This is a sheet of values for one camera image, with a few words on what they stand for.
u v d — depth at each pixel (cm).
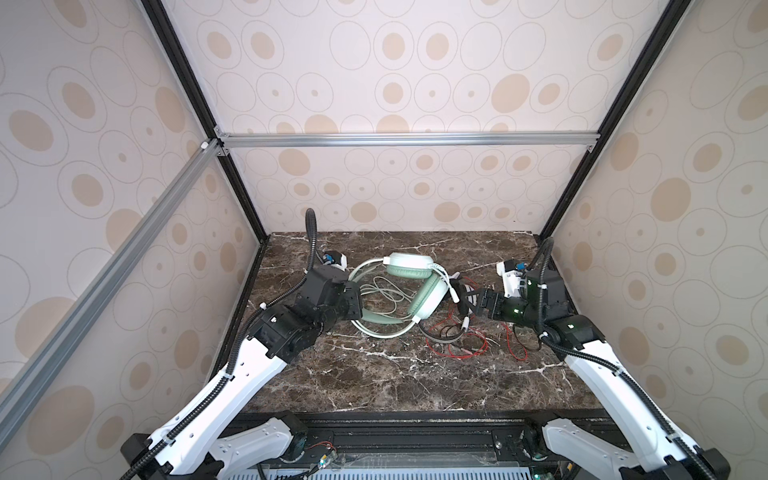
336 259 59
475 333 94
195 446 37
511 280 68
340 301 51
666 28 70
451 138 90
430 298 60
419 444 75
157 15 67
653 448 39
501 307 66
